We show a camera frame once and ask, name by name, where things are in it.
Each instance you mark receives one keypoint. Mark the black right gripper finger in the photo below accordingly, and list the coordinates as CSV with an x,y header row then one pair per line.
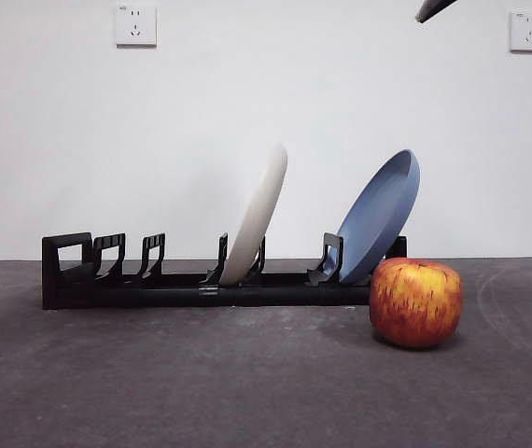
x,y
431,8

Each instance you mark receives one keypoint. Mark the red yellow apple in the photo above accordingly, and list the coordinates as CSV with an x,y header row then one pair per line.
x,y
413,303

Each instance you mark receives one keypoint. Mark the blue plate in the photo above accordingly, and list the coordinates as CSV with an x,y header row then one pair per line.
x,y
378,219

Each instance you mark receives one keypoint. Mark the white plate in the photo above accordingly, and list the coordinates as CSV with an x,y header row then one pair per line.
x,y
259,210

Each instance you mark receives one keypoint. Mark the black plate rack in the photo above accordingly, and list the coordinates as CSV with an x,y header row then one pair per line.
x,y
177,296

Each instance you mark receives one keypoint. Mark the white wall socket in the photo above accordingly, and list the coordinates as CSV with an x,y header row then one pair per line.
x,y
135,25
528,32

